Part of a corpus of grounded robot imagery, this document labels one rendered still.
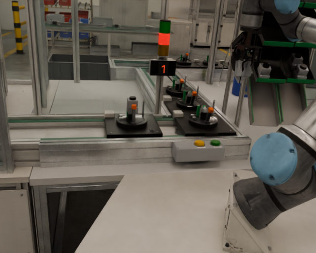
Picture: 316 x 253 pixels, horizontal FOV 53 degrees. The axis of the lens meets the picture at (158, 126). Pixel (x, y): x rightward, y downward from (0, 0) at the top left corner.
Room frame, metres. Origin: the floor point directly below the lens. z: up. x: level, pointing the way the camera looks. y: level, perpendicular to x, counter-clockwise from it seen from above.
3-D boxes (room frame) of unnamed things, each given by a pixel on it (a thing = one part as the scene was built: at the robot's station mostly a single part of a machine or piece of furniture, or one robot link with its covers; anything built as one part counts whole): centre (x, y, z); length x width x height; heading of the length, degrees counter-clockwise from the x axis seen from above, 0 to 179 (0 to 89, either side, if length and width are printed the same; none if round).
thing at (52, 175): (1.85, -0.11, 0.84); 1.50 x 1.41 x 0.03; 103
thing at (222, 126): (1.41, -0.21, 1.01); 0.24 x 0.24 x 0.13; 13
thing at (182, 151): (1.19, -0.18, 0.93); 0.21 x 0.07 x 0.06; 103
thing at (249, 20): (1.22, -0.31, 1.45); 0.08 x 0.08 x 0.05
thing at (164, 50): (1.49, 0.00, 1.28); 0.05 x 0.05 x 0.05
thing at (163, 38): (1.49, 0.00, 1.33); 0.05 x 0.05 x 0.05
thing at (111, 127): (1.34, 0.12, 0.96); 0.24 x 0.24 x 0.02; 13
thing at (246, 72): (1.21, -0.33, 1.27); 0.06 x 0.03 x 0.09; 13
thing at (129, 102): (1.35, 0.12, 1.06); 0.08 x 0.04 x 0.07; 13
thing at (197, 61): (2.84, -0.42, 1.01); 0.24 x 0.24 x 0.13; 13
